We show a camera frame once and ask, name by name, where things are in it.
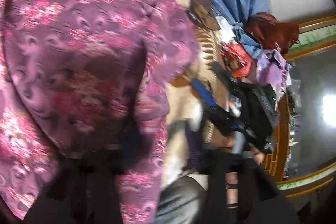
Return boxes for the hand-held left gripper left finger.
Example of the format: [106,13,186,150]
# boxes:
[48,130,148,199]

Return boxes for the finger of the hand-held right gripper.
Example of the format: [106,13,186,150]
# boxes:
[191,79,237,135]

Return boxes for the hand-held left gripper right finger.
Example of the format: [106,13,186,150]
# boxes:
[187,129,264,183]

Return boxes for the pink floral garment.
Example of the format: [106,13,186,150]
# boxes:
[0,0,200,224]

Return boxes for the beige patterned blanket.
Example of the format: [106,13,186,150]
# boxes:
[161,0,233,189]

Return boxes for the red orange cloth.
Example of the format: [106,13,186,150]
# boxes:
[220,42,253,80]

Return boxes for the lilac cloth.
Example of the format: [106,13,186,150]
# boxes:
[255,49,292,94]

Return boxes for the red-brown cloth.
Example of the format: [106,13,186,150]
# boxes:
[244,12,300,54]

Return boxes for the wooden bed frame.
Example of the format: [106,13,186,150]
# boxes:
[259,16,336,199]

